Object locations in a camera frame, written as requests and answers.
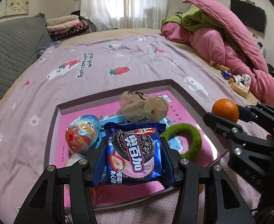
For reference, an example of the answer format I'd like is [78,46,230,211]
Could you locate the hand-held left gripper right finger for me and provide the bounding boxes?
[160,136,256,224]

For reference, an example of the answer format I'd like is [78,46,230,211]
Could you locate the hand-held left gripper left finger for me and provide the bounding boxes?
[13,140,107,224]

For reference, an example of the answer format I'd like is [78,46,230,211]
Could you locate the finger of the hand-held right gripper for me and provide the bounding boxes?
[203,112,256,150]
[237,102,274,133]

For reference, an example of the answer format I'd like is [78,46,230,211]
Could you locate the green fuzzy hair ring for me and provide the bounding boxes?
[160,124,203,162]

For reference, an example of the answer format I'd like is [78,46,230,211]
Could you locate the blue cookie packet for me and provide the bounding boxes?
[92,121,176,188]

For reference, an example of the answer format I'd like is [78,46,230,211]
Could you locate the grey box with pink bottom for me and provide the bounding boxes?
[44,79,228,209]

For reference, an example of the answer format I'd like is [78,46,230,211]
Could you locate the white patterned socks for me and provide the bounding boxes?
[232,74,251,89]

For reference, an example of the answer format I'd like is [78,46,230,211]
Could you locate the white storage drawers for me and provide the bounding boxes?
[253,41,267,59]

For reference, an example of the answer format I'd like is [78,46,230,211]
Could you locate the brown plush toy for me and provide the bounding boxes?
[119,91,169,122]

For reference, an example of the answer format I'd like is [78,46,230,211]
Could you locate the pink quilt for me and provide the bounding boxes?
[161,0,274,111]

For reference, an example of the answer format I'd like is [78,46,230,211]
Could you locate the pink strawberry printed blanket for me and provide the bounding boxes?
[0,34,268,224]

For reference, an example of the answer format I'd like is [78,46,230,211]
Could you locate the green fleece blanket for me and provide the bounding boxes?
[161,5,242,52]

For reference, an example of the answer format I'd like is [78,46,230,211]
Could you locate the dark floral cloth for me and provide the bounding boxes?
[36,41,62,57]

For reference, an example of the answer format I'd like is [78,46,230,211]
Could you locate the dark checkered folded blanket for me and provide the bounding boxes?
[50,24,92,41]

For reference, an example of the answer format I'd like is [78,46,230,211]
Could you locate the grey quilted headboard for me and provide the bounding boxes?
[0,14,52,115]

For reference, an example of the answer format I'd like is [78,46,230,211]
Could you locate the pink folded blanket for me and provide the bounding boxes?
[47,21,84,32]

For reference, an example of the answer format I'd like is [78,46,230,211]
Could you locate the beige folded blanket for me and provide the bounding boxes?
[46,16,79,26]

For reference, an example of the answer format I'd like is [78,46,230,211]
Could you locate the white sheer curtains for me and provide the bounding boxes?
[81,0,170,32]

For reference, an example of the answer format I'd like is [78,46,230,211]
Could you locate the black wall television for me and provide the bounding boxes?
[230,0,266,33]

